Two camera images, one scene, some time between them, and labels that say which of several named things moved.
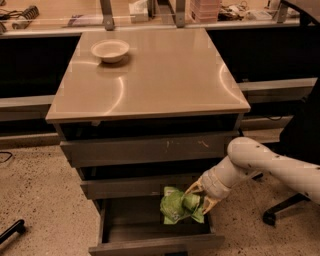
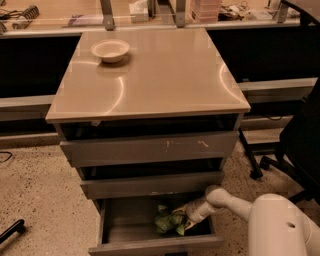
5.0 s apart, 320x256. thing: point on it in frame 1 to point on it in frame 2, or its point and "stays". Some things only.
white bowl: x=110 y=50 stays
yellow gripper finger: x=208 y=203 to x=189 y=224
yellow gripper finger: x=196 y=186 to x=183 y=209
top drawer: x=150 y=149 stays
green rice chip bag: x=175 y=205 to x=169 y=222
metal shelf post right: x=180 y=13 stays
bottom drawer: x=135 y=226 stays
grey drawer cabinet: x=137 y=111 stays
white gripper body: x=211 y=185 to x=192 y=211
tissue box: x=139 y=11 stays
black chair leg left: x=19 y=227 stays
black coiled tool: x=29 y=14 stays
